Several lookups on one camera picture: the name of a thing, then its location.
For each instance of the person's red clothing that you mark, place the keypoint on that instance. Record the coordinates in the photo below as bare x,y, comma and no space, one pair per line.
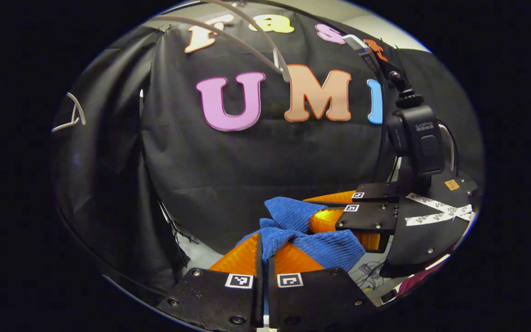
415,281

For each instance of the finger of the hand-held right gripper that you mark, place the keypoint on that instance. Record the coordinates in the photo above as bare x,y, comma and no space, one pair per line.
380,191
371,216

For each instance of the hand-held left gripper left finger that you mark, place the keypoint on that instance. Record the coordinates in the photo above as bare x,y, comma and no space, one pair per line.
258,295

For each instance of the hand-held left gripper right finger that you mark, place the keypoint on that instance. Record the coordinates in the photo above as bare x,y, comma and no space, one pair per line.
272,295

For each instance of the white hanger with taped hook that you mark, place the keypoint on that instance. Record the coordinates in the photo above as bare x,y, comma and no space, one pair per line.
285,73

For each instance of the plain white plastic hanger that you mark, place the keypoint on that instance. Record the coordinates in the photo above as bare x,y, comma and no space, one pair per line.
81,115

